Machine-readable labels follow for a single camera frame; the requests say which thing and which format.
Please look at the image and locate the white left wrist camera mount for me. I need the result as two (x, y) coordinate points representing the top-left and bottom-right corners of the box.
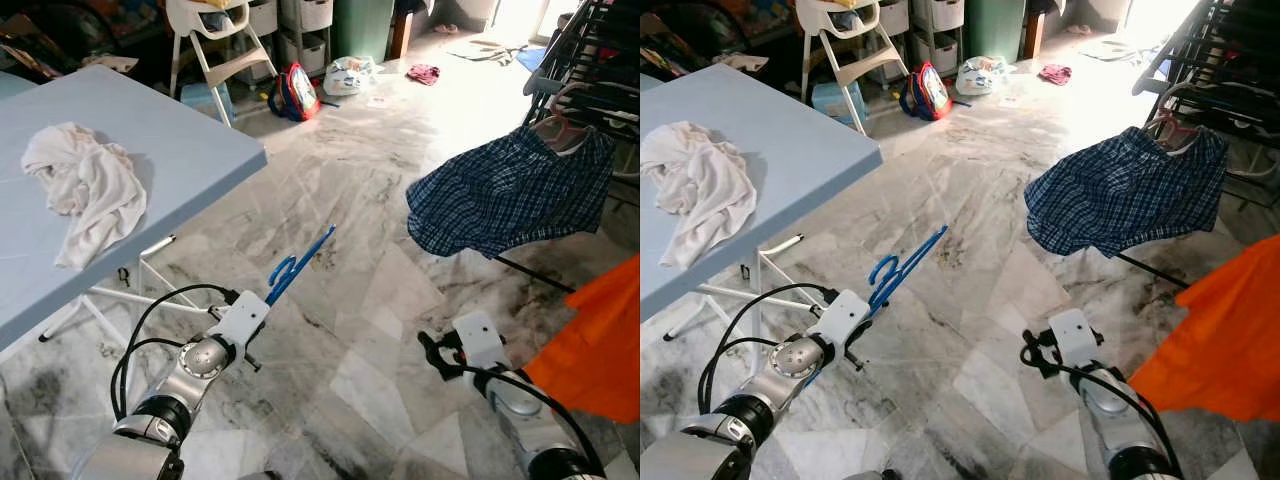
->
(815, 290), (871, 346)
(210, 290), (271, 346)

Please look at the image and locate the orange T-shirt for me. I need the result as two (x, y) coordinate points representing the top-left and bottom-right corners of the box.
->
(522, 253), (641, 424)
(1128, 235), (1280, 423)

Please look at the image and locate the black clothes drying rack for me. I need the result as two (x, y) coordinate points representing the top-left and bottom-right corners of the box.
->
(1132, 0), (1280, 186)
(522, 0), (641, 191)

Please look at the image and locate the grey-blue folding table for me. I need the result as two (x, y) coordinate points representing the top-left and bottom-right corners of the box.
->
(0, 65), (268, 353)
(640, 65), (883, 348)

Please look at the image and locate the white drawer unit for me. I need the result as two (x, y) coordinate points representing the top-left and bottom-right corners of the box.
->
(280, 0), (336, 76)
(910, 0), (966, 76)

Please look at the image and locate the white printed bag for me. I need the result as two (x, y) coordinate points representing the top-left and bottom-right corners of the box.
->
(955, 55), (1009, 98)
(322, 55), (379, 98)

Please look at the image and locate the cream white garment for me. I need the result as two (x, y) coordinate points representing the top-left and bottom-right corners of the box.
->
(640, 122), (758, 271)
(20, 122), (149, 271)

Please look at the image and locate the red and blue backpack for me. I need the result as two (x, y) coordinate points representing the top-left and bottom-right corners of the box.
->
(268, 62), (323, 123)
(900, 62), (954, 123)

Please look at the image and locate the blue plastic clothes hanger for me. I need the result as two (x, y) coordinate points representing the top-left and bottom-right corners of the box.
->
(868, 225), (949, 311)
(265, 225), (337, 308)

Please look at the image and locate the blue plaid shirt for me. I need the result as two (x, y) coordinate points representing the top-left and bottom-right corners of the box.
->
(1023, 125), (1231, 259)
(405, 125), (618, 259)

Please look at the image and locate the pink clothes hanger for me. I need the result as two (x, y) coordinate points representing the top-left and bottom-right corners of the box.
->
(1150, 85), (1207, 151)
(535, 85), (593, 149)

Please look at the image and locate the white baby high chair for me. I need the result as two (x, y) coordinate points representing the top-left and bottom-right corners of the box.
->
(795, 0), (911, 136)
(165, 0), (279, 126)

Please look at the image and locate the green bin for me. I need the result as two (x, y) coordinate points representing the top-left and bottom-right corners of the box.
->
(963, 0), (1028, 61)
(332, 0), (396, 61)

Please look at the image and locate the beige floor mat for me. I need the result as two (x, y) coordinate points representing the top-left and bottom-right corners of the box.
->
(445, 40), (521, 63)
(1078, 40), (1141, 63)

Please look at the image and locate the light blue plastic box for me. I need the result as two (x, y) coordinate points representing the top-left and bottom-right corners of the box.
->
(180, 82), (236, 126)
(810, 82), (869, 126)

